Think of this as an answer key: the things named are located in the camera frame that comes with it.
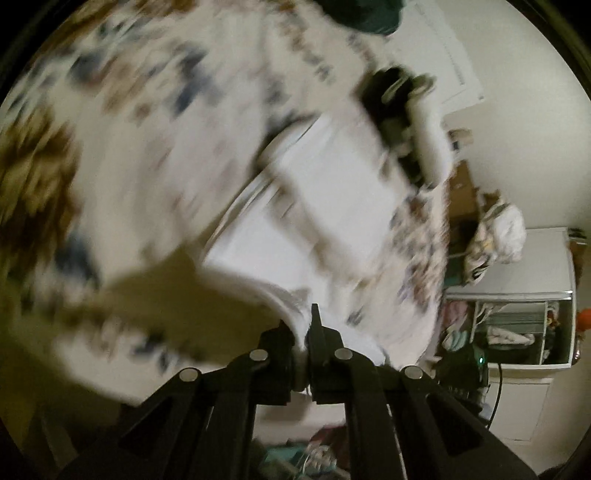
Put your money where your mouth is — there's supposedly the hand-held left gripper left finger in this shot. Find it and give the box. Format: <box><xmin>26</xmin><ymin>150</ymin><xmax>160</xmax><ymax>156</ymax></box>
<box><xmin>58</xmin><ymin>318</ymin><xmax>296</xmax><ymax>480</ymax></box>

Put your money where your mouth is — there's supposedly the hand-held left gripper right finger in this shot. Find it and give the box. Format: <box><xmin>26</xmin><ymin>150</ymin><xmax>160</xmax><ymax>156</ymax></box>
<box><xmin>307</xmin><ymin>303</ymin><xmax>539</xmax><ymax>480</ymax></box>

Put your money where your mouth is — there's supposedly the white t-shirt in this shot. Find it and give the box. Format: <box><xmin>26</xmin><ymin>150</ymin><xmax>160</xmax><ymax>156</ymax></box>
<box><xmin>202</xmin><ymin>111</ymin><xmax>419</xmax><ymax>371</ymax></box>

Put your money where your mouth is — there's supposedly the pile of clothes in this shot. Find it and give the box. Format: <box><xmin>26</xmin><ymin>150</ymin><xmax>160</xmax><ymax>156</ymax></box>
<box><xmin>464</xmin><ymin>193</ymin><xmax>527</xmax><ymax>283</ymax></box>

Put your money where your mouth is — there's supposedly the stack of dark folded clothes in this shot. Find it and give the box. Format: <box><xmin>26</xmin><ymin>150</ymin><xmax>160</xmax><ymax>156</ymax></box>
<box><xmin>359</xmin><ymin>66</ymin><xmax>437</xmax><ymax>188</ymax></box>

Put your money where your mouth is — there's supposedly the large cardboard box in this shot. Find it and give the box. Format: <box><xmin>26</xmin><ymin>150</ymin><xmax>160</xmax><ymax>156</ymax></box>
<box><xmin>445</xmin><ymin>161</ymin><xmax>486</xmax><ymax>223</ymax></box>

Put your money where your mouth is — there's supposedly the white wardrobe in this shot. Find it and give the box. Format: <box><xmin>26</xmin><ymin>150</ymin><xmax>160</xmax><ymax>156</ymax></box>
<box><xmin>442</xmin><ymin>226</ymin><xmax>579</xmax><ymax>371</ymax></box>

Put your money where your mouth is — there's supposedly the floral patterned bedsheet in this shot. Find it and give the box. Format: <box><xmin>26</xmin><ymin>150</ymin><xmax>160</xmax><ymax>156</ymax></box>
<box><xmin>0</xmin><ymin>0</ymin><xmax>456</xmax><ymax>408</ymax></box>

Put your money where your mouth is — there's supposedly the dark green blanket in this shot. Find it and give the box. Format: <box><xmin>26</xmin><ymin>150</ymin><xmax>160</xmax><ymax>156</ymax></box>
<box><xmin>320</xmin><ymin>0</ymin><xmax>408</xmax><ymax>37</ymax></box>

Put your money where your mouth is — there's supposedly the black cable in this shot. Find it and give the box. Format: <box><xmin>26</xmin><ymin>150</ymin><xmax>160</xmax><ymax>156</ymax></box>
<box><xmin>486</xmin><ymin>362</ymin><xmax>505</xmax><ymax>426</ymax></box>

